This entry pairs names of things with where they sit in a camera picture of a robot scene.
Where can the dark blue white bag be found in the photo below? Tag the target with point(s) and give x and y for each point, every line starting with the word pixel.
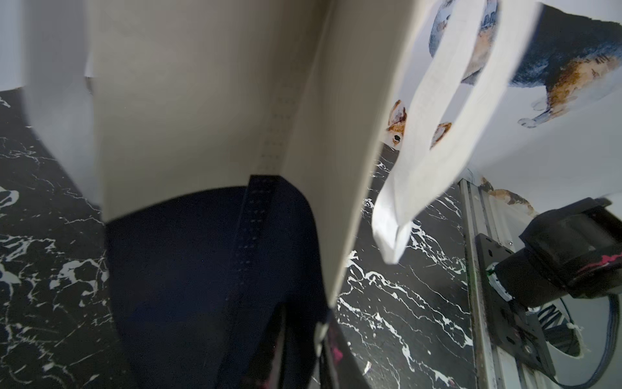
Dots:
pixel 228 145

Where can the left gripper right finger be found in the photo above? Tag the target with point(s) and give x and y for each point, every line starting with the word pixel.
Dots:
pixel 337 365

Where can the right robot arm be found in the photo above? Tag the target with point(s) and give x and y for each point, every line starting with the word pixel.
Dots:
pixel 574 250

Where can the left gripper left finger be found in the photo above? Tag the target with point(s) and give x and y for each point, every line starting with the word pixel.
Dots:
pixel 272 351

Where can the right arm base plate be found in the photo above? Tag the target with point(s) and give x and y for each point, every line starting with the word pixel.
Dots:
pixel 510 326

